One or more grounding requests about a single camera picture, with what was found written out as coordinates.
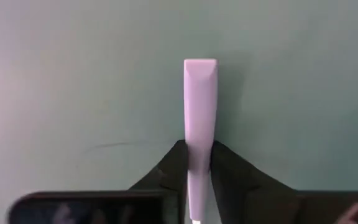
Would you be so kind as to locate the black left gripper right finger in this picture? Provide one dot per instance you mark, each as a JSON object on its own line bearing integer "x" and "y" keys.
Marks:
{"x": 259, "y": 202}

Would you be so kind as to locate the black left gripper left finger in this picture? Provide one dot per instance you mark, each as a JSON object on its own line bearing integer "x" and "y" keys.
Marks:
{"x": 104, "y": 208}

